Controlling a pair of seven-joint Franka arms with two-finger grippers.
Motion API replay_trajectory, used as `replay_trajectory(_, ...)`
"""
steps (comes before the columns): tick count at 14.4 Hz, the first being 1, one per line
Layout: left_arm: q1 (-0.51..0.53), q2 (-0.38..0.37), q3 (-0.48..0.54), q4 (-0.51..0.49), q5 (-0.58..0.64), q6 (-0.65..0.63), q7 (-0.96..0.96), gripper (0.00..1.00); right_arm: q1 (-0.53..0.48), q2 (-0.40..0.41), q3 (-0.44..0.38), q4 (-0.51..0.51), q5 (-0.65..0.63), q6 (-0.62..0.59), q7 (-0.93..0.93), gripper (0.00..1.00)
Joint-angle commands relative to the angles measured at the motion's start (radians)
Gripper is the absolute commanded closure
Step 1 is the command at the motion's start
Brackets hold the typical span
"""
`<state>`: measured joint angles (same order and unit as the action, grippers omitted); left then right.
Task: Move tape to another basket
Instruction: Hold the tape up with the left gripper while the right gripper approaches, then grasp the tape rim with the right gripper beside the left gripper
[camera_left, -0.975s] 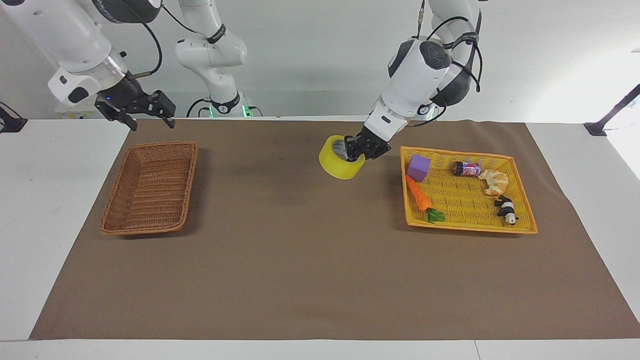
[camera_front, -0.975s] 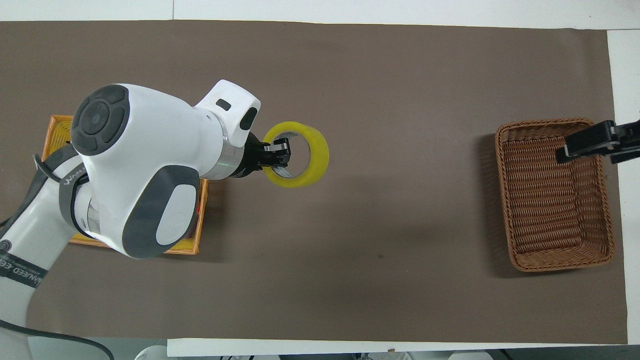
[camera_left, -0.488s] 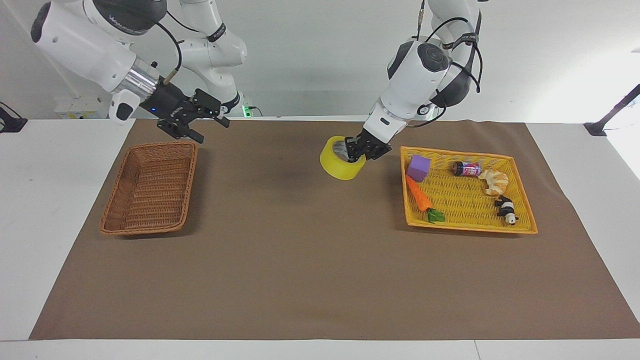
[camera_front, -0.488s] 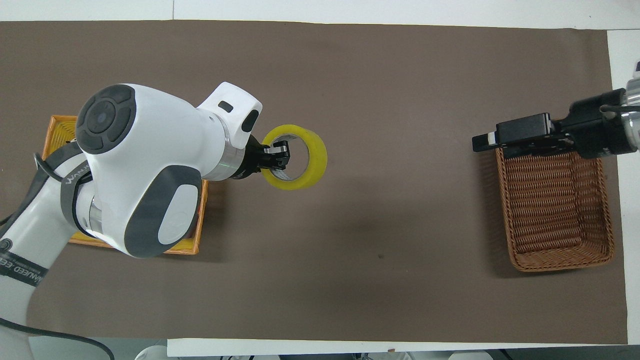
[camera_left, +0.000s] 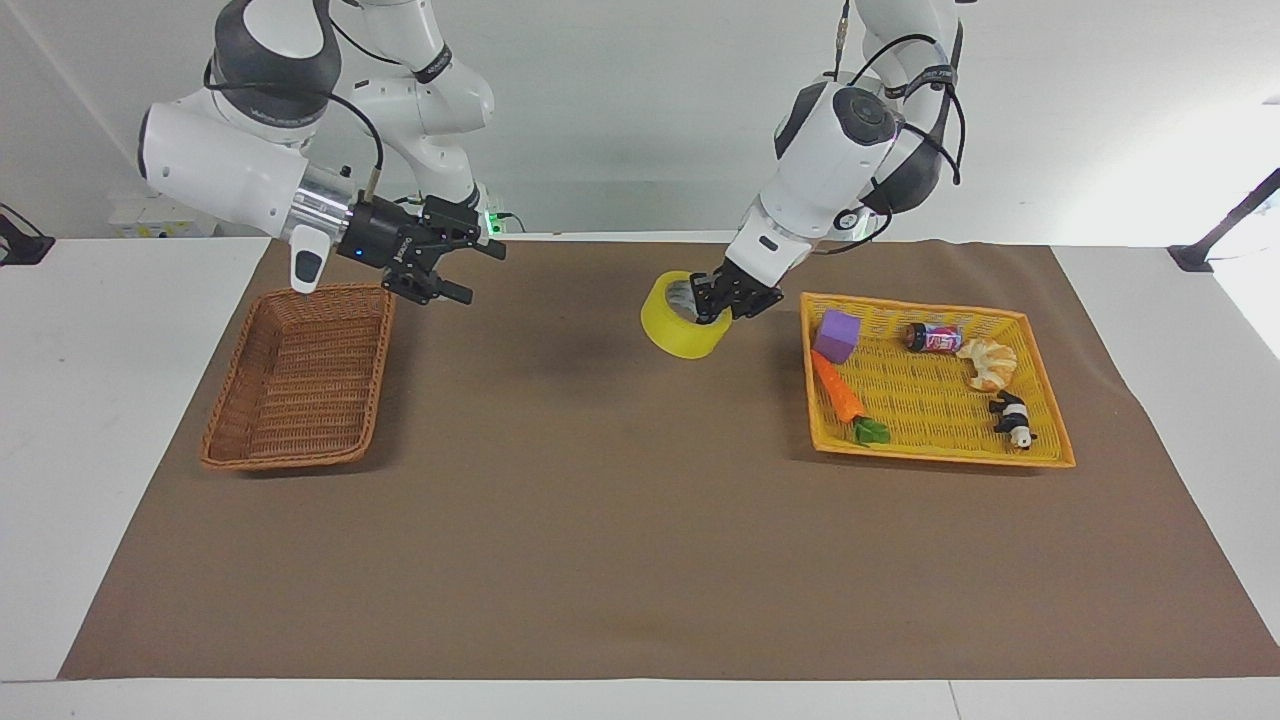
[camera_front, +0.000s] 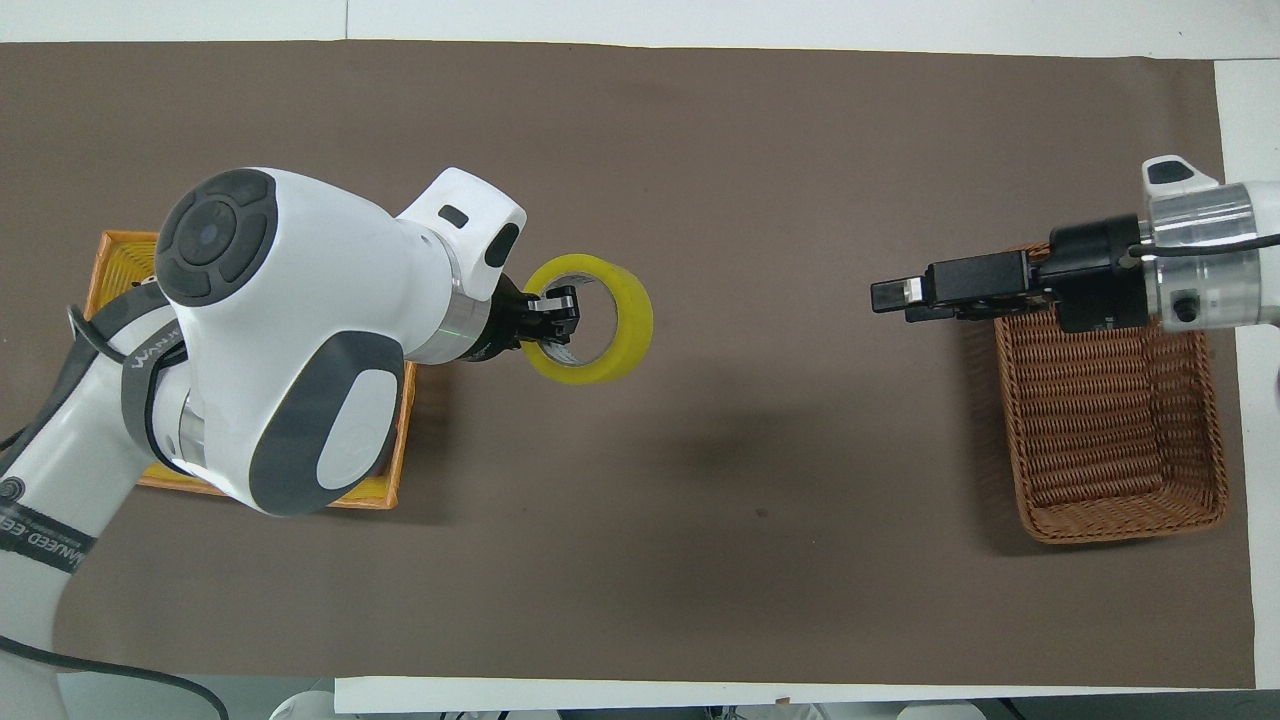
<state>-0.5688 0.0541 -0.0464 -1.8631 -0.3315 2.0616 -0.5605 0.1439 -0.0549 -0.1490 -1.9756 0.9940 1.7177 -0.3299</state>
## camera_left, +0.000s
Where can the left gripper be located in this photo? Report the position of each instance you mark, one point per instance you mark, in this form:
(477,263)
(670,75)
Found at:
(748,278)

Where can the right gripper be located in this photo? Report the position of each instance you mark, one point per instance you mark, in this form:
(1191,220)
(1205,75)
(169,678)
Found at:
(380,235)

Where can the yellow tape roll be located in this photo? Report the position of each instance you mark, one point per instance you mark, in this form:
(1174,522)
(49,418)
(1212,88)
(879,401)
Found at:
(670,335)

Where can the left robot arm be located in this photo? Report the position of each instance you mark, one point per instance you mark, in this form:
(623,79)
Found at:
(830,150)

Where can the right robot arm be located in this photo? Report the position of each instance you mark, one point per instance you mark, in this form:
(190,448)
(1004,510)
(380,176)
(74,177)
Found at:
(220,160)

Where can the brown wicker basket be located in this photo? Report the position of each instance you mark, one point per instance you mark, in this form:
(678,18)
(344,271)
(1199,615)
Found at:
(300,385)

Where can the yellow plastic basket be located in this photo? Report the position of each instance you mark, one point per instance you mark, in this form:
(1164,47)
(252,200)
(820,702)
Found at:
(930,410)

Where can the purple cube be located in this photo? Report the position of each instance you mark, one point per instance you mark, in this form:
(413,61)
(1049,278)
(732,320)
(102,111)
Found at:
(836,337)

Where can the orange toy carrot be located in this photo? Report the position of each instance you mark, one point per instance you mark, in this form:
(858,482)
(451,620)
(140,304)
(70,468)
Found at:
(840,392)

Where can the small can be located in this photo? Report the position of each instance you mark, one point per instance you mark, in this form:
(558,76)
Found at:
(935,340)

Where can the toy croissant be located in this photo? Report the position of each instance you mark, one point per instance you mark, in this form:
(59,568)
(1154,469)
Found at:
(988,365)

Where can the toy panda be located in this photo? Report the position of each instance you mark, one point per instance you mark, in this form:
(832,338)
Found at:
(1014,418)

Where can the black stand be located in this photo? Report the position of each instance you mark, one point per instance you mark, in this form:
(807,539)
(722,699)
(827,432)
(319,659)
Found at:
(1215,235)
(22,245)

